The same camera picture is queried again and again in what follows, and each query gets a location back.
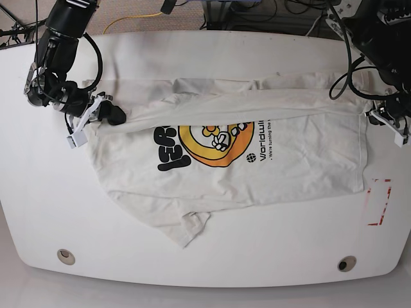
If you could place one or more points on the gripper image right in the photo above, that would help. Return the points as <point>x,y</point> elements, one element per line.
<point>396,108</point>

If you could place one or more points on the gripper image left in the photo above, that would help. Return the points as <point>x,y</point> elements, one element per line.
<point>67,98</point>

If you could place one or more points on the white T-shirt with LeRobot print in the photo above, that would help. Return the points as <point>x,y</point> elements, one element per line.
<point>191,147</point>

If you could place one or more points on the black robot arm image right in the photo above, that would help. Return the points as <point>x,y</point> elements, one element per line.
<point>380,32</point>

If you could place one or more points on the red tape rectangle marker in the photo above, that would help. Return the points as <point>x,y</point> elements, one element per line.
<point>377,200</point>

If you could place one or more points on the right table cable grommet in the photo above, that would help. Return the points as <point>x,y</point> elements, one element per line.
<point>347,264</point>

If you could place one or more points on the table cable grommet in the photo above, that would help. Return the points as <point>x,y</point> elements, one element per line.
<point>347,264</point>
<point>66,257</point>

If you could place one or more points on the left table cable grommet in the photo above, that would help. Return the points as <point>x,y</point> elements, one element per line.
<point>66,257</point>

